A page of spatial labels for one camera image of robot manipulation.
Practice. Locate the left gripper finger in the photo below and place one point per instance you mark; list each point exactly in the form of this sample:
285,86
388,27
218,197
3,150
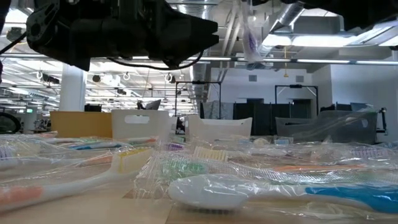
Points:
189,45
189,26

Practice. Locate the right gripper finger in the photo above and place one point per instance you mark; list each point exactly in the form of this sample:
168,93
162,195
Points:
273,2

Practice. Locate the blue toothbrush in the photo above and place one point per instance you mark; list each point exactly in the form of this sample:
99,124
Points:
370,153
280,141
205,191
96,145

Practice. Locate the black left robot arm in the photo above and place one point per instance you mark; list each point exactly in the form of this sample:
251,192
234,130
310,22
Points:
40,28

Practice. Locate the angled ceiling light panel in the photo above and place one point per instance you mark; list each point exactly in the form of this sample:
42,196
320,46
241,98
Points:
376,32

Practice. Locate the bright ceiling light panel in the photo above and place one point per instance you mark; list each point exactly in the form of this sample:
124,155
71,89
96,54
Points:
311,40

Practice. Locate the long linear light bar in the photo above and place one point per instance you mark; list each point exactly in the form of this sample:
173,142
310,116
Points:
326,61

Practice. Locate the tilted background monitor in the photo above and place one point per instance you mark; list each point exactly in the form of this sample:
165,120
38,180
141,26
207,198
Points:
153,105

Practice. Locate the white building column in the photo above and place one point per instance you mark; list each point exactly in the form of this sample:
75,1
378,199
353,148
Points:
72,90

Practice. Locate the small black background monitor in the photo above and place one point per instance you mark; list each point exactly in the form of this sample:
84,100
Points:
92,108

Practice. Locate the wide white plastic bin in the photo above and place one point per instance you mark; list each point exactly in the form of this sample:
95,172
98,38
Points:
224,127

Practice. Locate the background computer monitor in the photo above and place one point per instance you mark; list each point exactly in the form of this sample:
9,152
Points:
362,107

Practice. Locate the orange plastic bin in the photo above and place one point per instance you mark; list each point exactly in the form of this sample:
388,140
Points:
81,124

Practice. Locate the narrow white plastic bin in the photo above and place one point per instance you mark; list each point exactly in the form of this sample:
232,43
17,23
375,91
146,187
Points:
124,130

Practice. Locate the green exit sign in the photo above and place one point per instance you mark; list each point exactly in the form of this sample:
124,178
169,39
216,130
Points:
30,110

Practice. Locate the dark translucent plastic bin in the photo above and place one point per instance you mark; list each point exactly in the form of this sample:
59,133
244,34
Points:
326,130

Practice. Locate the black metal rig frame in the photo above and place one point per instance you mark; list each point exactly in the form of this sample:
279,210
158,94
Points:
295,86

